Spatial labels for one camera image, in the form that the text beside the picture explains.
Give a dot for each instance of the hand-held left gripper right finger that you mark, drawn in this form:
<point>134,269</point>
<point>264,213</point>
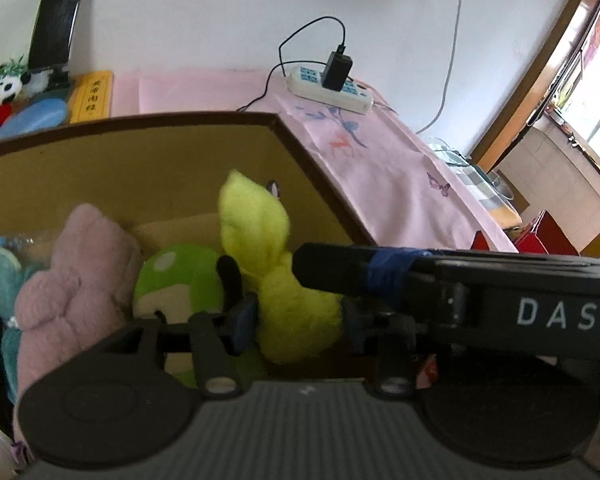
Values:
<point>352,331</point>

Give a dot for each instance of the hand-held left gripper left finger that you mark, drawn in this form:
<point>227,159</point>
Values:
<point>241,329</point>

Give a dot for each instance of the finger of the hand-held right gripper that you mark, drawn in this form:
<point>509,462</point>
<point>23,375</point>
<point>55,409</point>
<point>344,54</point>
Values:
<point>340,267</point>

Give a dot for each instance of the yellow plush toy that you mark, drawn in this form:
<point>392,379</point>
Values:
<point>280,305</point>

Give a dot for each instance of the brown cardboard box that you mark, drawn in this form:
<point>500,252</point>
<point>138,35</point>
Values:
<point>130,170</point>

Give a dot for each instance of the green mushroom plush toy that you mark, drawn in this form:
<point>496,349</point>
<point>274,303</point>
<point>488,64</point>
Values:
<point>180,280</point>

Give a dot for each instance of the red box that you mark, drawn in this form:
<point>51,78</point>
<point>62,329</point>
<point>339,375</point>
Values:
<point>550,235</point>

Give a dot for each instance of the pink printed tablecloth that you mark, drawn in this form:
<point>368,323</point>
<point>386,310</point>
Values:
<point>380,180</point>

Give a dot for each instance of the checkered cloth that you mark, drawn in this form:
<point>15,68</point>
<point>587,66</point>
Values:
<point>482,190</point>

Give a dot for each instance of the clear drinking glass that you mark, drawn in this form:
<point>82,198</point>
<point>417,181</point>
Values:
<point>502,185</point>

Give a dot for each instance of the clear glass bowl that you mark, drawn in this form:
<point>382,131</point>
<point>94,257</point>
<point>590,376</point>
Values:
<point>447,152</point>

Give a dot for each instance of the white power strip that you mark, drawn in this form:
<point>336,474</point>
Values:
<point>352,100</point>

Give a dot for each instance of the pink plush toy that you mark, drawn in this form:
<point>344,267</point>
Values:
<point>70,280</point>

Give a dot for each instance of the black charger plug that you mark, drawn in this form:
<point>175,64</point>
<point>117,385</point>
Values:
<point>336,70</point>

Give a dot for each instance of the teal plush toy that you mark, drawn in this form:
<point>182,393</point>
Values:
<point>0,280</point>

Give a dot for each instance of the yellow rectangular box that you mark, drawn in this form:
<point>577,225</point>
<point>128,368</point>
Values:
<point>92,97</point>

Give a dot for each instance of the blue glasses case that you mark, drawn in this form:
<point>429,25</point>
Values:
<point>30,117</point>

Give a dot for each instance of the panda plush toy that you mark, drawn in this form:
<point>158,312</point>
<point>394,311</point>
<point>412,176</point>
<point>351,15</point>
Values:
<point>10,85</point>

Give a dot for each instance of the black smartphone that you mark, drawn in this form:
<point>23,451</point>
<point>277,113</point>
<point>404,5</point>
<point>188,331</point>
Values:
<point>57,15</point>

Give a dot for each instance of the wooden window frame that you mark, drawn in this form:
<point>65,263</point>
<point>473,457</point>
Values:
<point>540,75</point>

